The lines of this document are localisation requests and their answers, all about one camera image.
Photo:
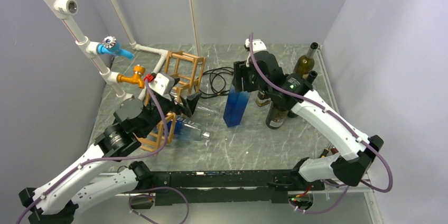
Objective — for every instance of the dark wine bottle front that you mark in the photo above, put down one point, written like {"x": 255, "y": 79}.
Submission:
{"x": 276, "y": 116}

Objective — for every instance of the wooden wine rack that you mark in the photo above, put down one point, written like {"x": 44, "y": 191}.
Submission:
{"x": 190, "y": 80}

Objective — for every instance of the green wine bottle rear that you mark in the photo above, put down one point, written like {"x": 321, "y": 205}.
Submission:
{"x": 305, "y": 63}

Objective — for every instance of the dark wine bottle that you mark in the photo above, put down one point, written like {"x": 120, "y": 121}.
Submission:
{"x": 310, "y": 78}
{"x": 276, "y": 116}

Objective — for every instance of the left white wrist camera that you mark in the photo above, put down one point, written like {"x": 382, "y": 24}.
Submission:
{"x": 160, "y": 83}

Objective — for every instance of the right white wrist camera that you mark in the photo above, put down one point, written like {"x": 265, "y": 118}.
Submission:
{"x": 257, "y": 44}

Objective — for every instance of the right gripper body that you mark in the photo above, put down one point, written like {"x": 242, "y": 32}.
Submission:
{"x": 250, "y": 83}

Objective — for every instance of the blue plastic faucet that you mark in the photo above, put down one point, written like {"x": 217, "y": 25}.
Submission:
{"x": 110, "y": 45}

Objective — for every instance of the tall blue square bottle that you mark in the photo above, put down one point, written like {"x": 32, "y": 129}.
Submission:
{"x": 235, "y": 107}

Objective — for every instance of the orange plastic faucet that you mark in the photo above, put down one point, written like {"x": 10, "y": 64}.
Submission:
{"x": 135, "y": 79}

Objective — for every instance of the brown faucet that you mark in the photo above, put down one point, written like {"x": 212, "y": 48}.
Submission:
{"x": 334, "y": 150}

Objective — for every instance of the yellow black screwdriver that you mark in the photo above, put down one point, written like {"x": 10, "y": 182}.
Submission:
{"x": 324, "y": 153}

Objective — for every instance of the clear liquor bottle black cap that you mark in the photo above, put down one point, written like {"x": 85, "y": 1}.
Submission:
{"x": 262, "y": 99}

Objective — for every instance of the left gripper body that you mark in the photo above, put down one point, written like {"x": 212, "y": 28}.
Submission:
{"x": 166, "y": 106}

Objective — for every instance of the dark wine bottle right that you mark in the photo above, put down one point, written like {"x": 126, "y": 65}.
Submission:
{"x": 310, "y": 78}

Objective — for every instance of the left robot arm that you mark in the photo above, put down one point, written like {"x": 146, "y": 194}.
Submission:
{"x": 106, "y": 168}

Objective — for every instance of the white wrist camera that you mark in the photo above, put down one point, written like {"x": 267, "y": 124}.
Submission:
{"x": 257, "y": 44}
{"x": 160, "y": 83}

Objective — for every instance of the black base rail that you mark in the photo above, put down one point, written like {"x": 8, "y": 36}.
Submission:
{"x": 275, "y": 186}

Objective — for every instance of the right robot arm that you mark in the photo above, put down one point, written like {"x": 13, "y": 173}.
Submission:
{"x": 293, "y": 93}

